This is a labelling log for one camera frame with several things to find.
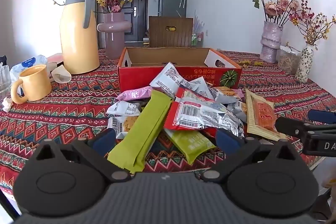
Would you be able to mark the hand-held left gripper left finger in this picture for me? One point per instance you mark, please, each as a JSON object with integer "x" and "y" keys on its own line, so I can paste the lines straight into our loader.
{"x": 103, "y": 141}

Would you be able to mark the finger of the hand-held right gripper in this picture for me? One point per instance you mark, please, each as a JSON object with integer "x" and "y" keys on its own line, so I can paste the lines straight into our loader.
{"x": 321, "y": 116}
{"x": 291, "y": 126}

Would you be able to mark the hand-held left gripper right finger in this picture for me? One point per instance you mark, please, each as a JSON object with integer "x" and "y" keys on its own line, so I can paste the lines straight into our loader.
{"x": 227, "y": 141}

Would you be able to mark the beige orange long snack packet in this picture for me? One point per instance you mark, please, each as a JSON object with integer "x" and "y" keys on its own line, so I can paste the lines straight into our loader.
{"x": 262, "y": 116}

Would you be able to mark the short green snack packet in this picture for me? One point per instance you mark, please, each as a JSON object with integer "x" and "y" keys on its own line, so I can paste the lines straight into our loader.
{"x": 191, "y": 145}

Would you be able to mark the red and silver snack packet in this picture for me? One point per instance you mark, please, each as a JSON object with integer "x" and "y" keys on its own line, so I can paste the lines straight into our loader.
{"x": 199, "y": 113}

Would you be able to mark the long green snack packet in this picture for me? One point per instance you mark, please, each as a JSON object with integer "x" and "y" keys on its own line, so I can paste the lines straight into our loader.
{"x": 147, "y": 129}

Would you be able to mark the orange biscuit snack packet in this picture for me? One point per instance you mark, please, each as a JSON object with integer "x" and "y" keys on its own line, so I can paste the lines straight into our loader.
{"x": 228, "y": 92}

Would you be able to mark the mauve snack packet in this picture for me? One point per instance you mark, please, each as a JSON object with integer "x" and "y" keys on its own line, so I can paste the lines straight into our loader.
{"x": 134, "y": 94}

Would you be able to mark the red pale-label snack packet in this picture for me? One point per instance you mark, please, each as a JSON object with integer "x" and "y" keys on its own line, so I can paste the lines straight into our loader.
{"x": 194, "y": 94}

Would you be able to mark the small white snack packet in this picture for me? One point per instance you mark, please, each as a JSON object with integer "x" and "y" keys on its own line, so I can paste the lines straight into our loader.
{"x": 199, "y": 87}

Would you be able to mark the red cardboard box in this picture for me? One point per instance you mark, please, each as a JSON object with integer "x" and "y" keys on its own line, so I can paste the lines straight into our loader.
{"x": 126, "y": 77}

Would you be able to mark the white grey-print snack packet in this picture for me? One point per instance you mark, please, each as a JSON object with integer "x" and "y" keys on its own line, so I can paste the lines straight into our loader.
{"x": 170, "y": 77}

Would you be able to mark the red patterned tablecloth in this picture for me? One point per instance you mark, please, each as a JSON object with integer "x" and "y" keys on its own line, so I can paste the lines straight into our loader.
{"x": 78, "y": 108}

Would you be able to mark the white floral vase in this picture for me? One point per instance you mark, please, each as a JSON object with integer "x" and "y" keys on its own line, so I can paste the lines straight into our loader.
{"x": 304, "y": 64}

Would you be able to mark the clear jar of seeds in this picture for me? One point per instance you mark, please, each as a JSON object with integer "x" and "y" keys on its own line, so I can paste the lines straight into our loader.
{"x": 287, "y": 62}

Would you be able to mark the fallen yellow petals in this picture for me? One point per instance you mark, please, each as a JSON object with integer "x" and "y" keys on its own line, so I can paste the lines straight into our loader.
{"x": 246, "y": 62}

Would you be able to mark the beige crumpled paper bag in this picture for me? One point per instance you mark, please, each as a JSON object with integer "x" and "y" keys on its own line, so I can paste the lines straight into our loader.
{"x": 61, "y": 74}

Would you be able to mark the pink textured vase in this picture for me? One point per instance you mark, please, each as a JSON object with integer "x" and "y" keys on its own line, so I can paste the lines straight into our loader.
{"x": 270, "y": 40}

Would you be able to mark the yellow mug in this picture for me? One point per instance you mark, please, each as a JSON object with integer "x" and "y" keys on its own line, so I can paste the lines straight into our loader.
{"x": 36, "y": 82}

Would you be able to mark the red and yellow berry branches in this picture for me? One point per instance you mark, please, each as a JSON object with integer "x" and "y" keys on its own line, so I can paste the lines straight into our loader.
{"x": 315, "y": 27}

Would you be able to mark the yellow thermos jug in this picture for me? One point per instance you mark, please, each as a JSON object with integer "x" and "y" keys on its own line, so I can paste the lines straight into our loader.
{"x": 78, "y": 43}

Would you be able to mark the crumpled white tissue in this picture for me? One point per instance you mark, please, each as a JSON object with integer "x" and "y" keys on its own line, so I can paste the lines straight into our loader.
{"x": 7, "y": 104}

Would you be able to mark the plastic bottle blue label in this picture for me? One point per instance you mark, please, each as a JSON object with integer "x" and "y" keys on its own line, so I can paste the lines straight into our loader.
{"x": 29, "y": 62}

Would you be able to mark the clear glass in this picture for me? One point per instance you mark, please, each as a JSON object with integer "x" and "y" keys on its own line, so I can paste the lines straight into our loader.
{"x": 4, "y": 79}

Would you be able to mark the dark entrance door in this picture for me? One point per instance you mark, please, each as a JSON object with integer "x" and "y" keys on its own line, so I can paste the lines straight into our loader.
{"x": 139, "y": 24}

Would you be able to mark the wooden chair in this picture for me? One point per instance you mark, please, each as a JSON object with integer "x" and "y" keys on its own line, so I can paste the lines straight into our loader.
{"x": 160, "y": 32}

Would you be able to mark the dark cloth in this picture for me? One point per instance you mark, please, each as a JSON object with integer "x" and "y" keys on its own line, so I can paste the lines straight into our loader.
{"x": 2, "y": 60}

